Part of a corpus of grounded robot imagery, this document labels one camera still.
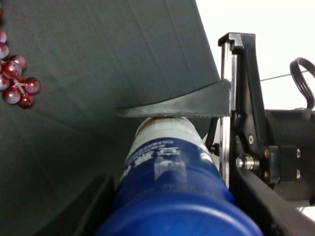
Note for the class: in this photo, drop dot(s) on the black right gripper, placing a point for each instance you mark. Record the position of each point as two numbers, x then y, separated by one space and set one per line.
268 161

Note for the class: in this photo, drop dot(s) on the black tablecloth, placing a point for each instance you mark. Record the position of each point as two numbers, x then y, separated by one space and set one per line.
91 56

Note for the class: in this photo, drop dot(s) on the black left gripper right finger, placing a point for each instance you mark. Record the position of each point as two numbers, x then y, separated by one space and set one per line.
210 101

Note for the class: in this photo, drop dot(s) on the red plastic grape bunch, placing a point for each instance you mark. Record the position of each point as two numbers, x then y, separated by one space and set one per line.
14 88

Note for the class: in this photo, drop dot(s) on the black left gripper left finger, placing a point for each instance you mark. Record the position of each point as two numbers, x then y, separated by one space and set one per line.
86 213

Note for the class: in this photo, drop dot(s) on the blue and white spray can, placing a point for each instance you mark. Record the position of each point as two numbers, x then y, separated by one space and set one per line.
170 186

